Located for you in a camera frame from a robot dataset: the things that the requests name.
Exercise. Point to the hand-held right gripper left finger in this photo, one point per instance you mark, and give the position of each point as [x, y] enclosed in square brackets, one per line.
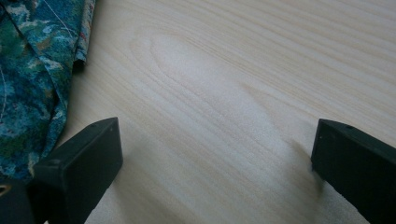
[77, 168]

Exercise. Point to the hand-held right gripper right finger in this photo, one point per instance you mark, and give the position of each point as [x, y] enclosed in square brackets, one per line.
[358, 168]

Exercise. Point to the teal floral patterned shirt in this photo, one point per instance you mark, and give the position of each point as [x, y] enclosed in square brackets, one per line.
[31, 77]

